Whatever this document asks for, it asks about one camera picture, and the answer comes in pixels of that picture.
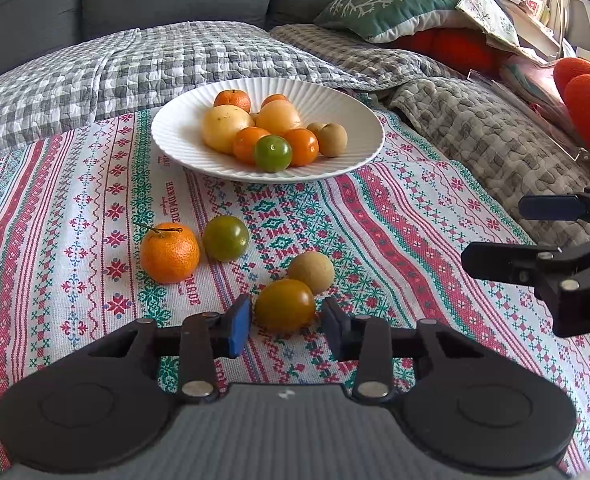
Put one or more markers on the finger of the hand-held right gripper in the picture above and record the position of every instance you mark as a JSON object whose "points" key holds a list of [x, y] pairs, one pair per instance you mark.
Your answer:
{"points": [[505, 260], [550, 206]]}

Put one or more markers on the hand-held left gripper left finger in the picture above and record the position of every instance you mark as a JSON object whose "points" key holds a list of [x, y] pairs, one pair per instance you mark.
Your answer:
{"points": [[239, 327]]}

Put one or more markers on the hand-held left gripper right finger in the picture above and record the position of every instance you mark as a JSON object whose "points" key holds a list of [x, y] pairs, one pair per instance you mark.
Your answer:
{"points": [[331, 330]]}

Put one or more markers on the yellow green tangerine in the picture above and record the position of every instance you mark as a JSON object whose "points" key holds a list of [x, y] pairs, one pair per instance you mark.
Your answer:
{"points": [[285, 305]]}

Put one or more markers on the smooth orange tangerine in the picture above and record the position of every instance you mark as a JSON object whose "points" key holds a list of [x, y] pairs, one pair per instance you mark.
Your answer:
{"points": [[302, 147], [274, 100], [247, 142]]}

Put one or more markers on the brown longan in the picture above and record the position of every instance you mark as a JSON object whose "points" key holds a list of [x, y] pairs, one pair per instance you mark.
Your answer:
{"points": [[315, 128], [312, 271], [333, 140]]}

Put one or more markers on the white ribbed plate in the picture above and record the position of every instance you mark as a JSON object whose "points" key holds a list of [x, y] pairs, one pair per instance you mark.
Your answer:
{"points": [[185, 130]]}

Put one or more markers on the bumpy orange mandarin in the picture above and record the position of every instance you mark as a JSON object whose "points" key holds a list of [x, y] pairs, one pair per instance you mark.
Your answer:
{"points": [[232, 100]]}

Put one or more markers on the clear acrylic tray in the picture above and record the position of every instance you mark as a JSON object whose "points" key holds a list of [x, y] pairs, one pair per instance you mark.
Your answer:
{"points": [[577, 152]]}

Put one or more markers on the red green patterned tablecloth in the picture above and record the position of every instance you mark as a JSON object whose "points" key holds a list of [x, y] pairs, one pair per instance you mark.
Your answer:
{"points": [[425, 260]]}

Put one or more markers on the mandarin with stem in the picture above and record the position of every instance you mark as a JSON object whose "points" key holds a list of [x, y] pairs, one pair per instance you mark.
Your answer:
{"points": [[170, 255]]}

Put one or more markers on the beige patterned quilt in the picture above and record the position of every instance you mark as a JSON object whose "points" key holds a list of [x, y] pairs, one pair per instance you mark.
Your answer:
{"points": [[475, 130]]}

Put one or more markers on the pink folded cloth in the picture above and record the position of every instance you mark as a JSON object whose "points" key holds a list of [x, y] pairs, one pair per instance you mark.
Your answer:
{"points": [[530, 80]]}

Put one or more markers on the red cushion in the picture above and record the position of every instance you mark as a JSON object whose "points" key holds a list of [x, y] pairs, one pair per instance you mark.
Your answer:
{"points": [[455, 47]]}

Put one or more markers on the pile of papers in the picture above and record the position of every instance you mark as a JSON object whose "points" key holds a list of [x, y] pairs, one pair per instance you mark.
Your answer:
{"points": [[530, 5]]}

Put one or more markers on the white floral cloth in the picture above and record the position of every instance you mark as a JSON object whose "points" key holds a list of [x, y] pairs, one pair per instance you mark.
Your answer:
{"points": [[485, 5]]}

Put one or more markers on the pale orange grapefruit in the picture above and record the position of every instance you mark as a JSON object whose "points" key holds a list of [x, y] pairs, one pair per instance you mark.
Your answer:
{"points": [[280, 117]]}

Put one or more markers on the brown checked cloth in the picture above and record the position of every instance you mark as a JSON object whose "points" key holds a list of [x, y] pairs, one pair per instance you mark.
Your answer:
{"points": [[335, 55]]}

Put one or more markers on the green snowflake pillow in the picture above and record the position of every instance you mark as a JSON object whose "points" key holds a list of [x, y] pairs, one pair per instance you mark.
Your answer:
{"points": [[375, 5]]}

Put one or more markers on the grey checked blanket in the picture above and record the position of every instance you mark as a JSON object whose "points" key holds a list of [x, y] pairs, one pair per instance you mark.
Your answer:
{"points": [[100, 75]]}

